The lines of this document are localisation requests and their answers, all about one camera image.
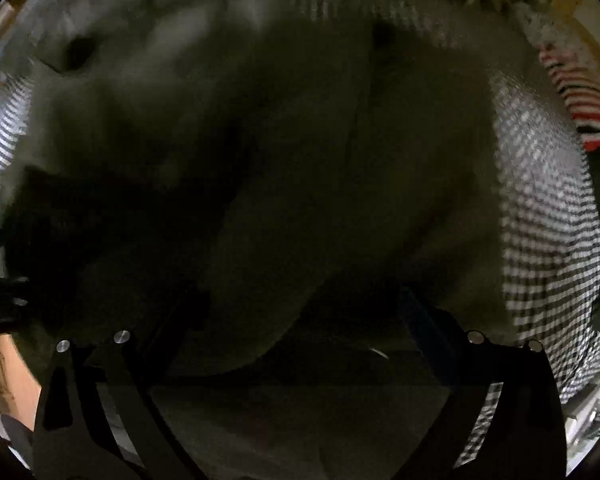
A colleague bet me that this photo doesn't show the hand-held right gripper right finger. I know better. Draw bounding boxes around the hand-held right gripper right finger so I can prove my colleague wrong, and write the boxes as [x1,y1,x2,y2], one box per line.
[399,287,568,480]

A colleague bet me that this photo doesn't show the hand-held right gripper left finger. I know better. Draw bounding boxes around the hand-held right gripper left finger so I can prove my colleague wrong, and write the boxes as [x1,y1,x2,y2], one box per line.
[32,285,211,480]

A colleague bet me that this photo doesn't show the grey zip hoodie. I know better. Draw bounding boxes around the grey zip hoodie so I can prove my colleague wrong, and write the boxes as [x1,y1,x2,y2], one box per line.
[0,0,516,480]

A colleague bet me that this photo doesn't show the person's left forearm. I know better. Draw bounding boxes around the person's left forearm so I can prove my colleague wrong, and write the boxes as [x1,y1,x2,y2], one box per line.
[0,335,42,431]

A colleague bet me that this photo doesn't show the black white checkered bed sheet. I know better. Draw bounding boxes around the black white checkered bed sheet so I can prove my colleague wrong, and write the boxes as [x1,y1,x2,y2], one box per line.
[0,0,600,466]

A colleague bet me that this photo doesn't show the red striped heart pillow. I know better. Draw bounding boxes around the red striped heart pillow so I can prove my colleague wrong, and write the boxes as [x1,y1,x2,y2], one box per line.
[537,45,600,155]

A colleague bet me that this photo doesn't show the white patterned pillow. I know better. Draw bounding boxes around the white patterned pillow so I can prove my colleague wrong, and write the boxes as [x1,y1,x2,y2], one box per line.
[515,4,581,57]

